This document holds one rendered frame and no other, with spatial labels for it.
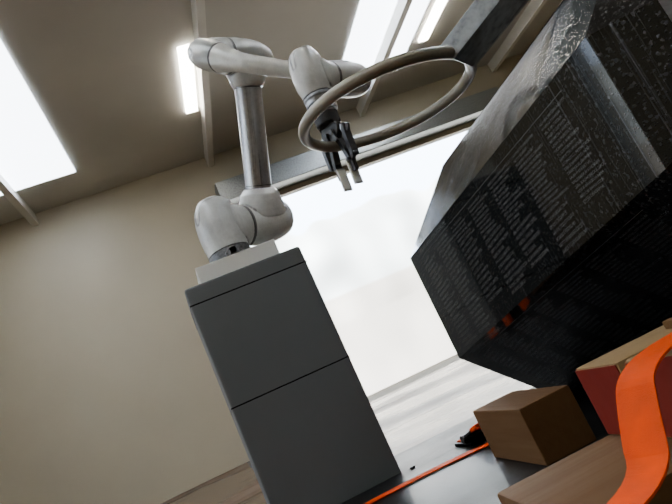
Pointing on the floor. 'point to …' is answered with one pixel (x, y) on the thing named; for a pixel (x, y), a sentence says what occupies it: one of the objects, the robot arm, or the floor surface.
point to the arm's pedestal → (290, 383)
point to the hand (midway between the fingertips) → (349, 176)
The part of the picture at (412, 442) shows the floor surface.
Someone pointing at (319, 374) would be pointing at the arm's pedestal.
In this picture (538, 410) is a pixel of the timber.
